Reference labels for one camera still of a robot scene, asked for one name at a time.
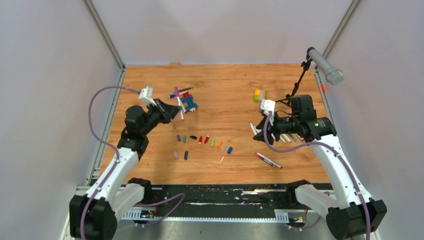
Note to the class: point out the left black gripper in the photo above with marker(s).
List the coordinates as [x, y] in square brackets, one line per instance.
[168, 112]

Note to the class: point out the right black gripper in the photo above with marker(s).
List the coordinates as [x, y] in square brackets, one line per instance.
[269, 129]

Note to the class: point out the orange capped pen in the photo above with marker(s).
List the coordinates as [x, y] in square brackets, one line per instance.
[286, 138]

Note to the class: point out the white pen body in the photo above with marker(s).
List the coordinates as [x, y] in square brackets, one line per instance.
[254, 130]

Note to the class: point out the grey pen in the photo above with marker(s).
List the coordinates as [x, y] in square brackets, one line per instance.
[292, 136]

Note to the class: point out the blue capped pen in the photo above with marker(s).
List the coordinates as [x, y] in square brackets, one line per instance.
[301, 138]
[180, 91]

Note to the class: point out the red slim pen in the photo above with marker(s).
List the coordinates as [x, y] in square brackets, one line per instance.
[263, 159]

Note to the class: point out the purple capped pen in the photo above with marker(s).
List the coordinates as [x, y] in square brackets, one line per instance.
[177, 95]

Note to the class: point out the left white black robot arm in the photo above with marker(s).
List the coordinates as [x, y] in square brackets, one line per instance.
[95, 214]

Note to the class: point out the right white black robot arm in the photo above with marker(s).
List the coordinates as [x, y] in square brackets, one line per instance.
[352, 211]

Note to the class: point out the blue red block toy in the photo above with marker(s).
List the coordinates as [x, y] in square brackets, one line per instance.
[188, 102]

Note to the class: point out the colourful block stack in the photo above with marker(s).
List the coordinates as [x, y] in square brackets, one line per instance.
[259, 95]

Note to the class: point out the black microphone stand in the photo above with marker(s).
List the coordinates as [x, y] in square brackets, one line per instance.
[305, 67]

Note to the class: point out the silver microphone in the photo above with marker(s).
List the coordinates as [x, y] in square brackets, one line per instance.
[333, 75]

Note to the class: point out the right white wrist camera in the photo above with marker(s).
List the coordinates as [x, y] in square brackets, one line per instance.
[267, 107]

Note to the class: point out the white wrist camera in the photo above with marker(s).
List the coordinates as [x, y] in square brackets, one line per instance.
[267, 107]
[146, 96]

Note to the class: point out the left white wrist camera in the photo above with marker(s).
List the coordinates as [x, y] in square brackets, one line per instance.
[146, 96]

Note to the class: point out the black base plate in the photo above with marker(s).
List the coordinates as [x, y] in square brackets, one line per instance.
[224, 200]

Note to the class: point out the slotted cable duct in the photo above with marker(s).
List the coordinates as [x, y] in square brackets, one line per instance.
[279, 217]

